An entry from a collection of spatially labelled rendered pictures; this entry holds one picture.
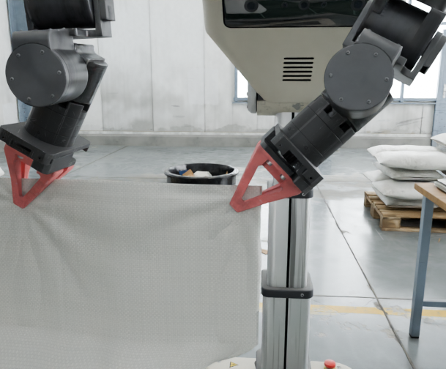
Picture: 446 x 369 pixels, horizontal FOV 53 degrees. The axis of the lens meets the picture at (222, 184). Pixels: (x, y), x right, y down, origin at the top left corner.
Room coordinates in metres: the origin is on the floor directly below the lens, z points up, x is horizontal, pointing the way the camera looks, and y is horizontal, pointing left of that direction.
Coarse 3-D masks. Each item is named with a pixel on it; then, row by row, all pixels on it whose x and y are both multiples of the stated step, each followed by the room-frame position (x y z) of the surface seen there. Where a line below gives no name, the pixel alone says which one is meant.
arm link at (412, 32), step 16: (384, 0) 0.45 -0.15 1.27; (400, 0) 0.47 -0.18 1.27; (416, 0) 0.44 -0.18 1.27; (432, 0) 0.44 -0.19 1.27; (368, 16) 0.46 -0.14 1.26; (384, 16) 0.46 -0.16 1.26; (400, 16) 0.45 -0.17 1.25; (416, 16) 0.45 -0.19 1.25; (432, 16) 0.44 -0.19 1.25; (384, 32) 0.46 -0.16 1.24; (400, 32) 0.45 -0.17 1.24; (416, 32) 0.45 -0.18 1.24; (432, 32) 0.44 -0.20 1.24; (416, 48) 0.45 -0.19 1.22
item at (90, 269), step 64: (0, 192) 0.53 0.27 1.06; (64, 192) 0.52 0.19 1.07; (128, 192) 0.50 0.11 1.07; (192, 192) 0.49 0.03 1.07; (256, 192) 0.49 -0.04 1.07; (0, 256) 0.53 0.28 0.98; (64, 256) 0.52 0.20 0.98; (128, 256) 0.50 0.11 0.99; (192, 256) 0.49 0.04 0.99; (256, 256) 0.49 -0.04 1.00; (0, 320) 0.53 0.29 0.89; (64, 320) 0.52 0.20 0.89; (128, 320) 0.50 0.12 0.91; (192, 320) 0.49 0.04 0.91; (256, 320) 0.49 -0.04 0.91
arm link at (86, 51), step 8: (80, 48) 0.49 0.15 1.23; (88, 48) 0.51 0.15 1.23; (88, 56) 0.49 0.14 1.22; (96, 56) 0.51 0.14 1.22; (88, 64) 0.49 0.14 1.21; (96, 64) 0.50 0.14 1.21; (104, 64) 0.51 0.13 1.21; (88, 72) 0.49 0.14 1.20; (96, 72) 0.50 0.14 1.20; (104, 72) 0.52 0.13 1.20; (88, 80) 0.50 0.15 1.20; (96, 80) 0.50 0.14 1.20; (88, 88) 0.50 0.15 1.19; (96, 88) 0.51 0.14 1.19; (80, 96) 0.50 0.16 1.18; (88, 96) 0.50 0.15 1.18; (64, 104) 0.50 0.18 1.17
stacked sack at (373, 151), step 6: (372, 150) 4.07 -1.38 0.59; (378, 150) 3.98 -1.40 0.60; (384, 150) 3.95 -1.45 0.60; (390, 150) 3.92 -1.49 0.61; (396, 150) 3.90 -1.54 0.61; (402, 150) 3.90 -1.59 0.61; (408, 150) 3.89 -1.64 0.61; (414, 150) 3.89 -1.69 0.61; (420, 150) 3.88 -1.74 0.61; (426, 150) 3.88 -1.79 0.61; (432, 150) 3.88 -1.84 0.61; (438, 150) 3.91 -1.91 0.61
